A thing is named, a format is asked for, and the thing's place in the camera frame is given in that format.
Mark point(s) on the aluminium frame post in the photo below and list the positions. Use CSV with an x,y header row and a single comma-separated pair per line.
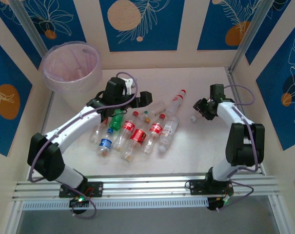
x,y
249,31
27,26

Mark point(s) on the clear water bottle white label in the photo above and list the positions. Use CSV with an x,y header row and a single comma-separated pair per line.
x,y
168,131

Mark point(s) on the green soda bottle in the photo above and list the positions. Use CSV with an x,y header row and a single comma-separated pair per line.
x,y
116,122

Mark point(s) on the clear square bottle green label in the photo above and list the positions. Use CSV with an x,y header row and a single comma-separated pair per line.
x,y
158,106

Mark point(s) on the cola bottle with brown cap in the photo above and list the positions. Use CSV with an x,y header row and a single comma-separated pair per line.
x,y
138,136

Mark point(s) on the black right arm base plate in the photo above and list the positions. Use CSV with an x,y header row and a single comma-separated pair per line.
x,y
197,187

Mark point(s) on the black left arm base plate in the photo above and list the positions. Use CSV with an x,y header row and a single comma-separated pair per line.
x,y
96,189

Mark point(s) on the tall clear bottle red cap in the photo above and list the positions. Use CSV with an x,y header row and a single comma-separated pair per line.
x,y
177,100

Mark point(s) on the aluminium mounting rail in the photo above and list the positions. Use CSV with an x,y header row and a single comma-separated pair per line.
x,y
142,181

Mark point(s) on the clear bottle without cap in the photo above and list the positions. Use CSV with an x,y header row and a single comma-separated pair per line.
x,y
96,134

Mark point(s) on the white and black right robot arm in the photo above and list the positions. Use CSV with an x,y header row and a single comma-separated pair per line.
x,y
244,143

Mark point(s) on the clear cola bottle red label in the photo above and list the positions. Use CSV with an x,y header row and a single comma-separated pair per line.
x,y
128,126
155,130

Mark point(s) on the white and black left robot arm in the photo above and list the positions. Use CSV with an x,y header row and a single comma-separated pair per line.
x,y
71,126

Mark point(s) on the white round waste bin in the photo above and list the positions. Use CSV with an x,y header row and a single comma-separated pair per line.
x,y
75,100

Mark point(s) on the white bottle cap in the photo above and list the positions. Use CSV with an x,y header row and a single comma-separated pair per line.
x,y
193,118

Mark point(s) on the clear bottle blue label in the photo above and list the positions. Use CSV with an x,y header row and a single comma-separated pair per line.
x,y
105,143

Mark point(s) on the pink plastic bin liner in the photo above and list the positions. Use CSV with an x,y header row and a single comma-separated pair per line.
x,y
64,70

